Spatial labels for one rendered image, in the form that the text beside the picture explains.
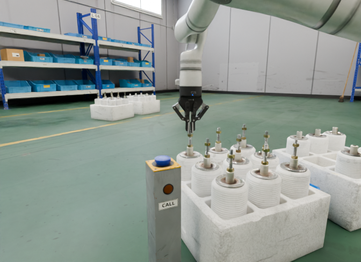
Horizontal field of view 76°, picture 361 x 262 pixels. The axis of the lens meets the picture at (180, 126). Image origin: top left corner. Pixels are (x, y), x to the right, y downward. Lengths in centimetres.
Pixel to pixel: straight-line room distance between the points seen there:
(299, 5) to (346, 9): 7
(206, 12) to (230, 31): 715
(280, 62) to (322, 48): 101
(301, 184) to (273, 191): 11
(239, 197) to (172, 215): 17
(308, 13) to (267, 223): 48
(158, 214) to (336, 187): 67
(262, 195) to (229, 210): 11
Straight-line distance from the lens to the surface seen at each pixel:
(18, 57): 495
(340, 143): 134
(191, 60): 75
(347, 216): 103
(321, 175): 104
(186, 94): 75
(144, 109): 332
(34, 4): 599
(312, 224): 82
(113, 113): 289
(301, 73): 701
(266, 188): 68
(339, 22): 51
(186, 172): 80
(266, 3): 48
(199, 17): 64
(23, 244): 97
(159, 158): 56
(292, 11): 49
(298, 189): 77
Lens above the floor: 52
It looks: 12 degrees down
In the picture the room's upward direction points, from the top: straight up
